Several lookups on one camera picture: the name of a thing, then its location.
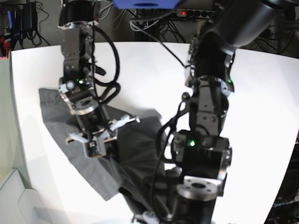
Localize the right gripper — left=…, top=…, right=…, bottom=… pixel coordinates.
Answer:
left=77, top=112, right=110, bottom=138

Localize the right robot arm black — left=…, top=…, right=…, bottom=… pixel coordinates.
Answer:
left=58, top=0, right=121, bottom=138

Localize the dark grey t-shirt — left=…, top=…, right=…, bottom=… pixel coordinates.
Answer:
left=39, top=89, right=179, bottom=214

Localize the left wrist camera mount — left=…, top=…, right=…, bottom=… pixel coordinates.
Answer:
left=131, top=211, right=162, bottom=224

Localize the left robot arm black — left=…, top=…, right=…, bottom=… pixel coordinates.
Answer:
left=150, top=0, right=288, bottom=224

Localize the white cable loop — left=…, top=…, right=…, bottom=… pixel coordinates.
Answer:
left=129, top=14, right=162, bottom=32

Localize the red clamp at left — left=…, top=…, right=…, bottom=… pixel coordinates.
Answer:
left=0, top=35, right=10, bottom=59

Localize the blue box overhead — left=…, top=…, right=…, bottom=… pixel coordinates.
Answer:
left=113, top=0, right=179, bottom=9

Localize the black power strip red switch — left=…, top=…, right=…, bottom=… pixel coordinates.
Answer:
left=175, top=9, right=214, bottom=19

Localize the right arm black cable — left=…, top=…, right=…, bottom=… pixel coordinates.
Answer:
left=93, top=25, right=122, bottom=105

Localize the grey bin at left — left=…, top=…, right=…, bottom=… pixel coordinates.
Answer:
left=0, top=169, right=52, bottom=224

